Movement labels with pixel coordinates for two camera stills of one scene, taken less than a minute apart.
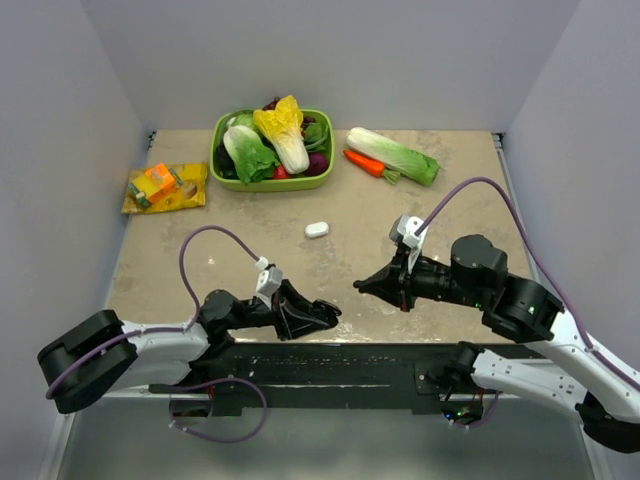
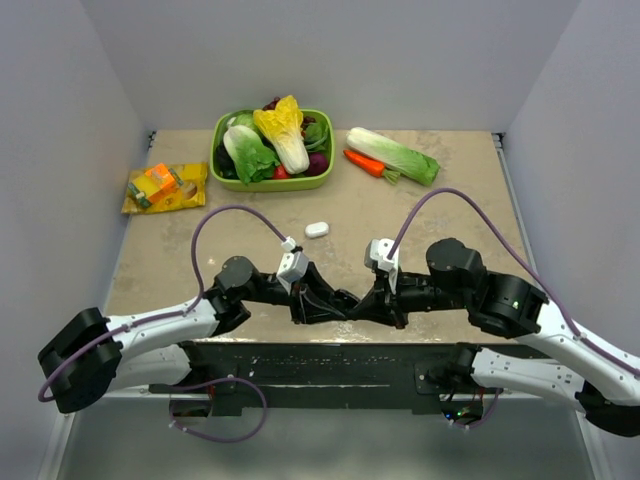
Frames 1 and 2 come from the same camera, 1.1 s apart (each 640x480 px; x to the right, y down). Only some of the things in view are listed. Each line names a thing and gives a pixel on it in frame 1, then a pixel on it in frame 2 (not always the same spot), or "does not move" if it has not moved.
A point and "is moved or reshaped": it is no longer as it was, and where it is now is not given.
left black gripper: [291, 315] → [304, 299]
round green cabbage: [242, 125] does not move
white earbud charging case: [316, 229] does not move
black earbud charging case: [325, 311] is moved or reshaped
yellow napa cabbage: [283, 126] does not move
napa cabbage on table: [415, 165] does not move
